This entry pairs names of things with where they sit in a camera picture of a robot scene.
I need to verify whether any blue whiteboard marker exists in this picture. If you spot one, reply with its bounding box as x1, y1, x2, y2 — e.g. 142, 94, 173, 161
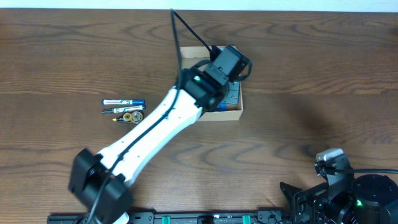
101, 99, 146, 106

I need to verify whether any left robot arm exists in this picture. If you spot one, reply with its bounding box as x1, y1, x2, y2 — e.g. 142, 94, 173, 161
68, 45, 252, 223

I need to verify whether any brown cardboard box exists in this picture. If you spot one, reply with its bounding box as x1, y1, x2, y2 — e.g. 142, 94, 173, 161
180, 46, 243, 121

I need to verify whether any black whiteboard marker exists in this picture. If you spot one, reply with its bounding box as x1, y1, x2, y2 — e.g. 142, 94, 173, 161
102, 105, 146, 114

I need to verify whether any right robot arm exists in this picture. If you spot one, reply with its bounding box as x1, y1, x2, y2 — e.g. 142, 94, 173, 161
280, 149, 397, 224

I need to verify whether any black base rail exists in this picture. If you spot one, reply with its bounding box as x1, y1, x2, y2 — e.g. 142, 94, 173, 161
46, 211, 293, 224

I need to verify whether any blue whiteboard duster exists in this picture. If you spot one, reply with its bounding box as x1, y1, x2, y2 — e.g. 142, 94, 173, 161
217, 103, 226, 111

